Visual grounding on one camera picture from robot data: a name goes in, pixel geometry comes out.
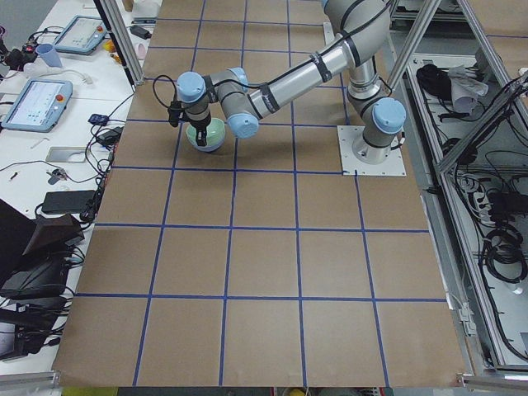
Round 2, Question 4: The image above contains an aluminium frame post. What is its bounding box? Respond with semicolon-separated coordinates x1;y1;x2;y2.
93;0;144;87

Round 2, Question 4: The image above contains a near teach pendant tablet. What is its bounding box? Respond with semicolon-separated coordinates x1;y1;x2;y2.
2;78;73;133

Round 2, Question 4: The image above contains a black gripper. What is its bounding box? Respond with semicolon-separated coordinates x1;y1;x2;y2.
191;118;209;146

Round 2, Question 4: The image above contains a blue ceramic bowl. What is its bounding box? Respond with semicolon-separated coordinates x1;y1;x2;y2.
191;141;224;153

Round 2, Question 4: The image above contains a white phone case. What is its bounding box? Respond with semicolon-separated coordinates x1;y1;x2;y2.
45;147;86;163

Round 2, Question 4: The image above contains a black power adapter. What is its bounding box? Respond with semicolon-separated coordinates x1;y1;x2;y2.
96;127;123;147

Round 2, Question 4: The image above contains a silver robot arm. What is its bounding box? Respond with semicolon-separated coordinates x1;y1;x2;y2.
167;0;406;149

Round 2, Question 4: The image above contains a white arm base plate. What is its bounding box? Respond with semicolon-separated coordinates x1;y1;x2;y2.
337;125;407;177

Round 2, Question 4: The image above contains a far teach pendant tablet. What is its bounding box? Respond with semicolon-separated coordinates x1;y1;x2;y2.
54;15;107;55

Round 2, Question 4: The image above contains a blue plastic cup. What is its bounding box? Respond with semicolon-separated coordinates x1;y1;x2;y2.
35;43;63;68

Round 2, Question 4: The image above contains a green ceramic bowl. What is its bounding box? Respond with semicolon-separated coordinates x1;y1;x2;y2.
186;117;225;145

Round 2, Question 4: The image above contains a teach pendant tablet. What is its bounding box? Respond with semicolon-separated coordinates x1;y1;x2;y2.
2;78;73;133
54;15;107;55

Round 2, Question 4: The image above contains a black camera cable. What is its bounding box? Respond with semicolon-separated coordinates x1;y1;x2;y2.
152;74;180;109

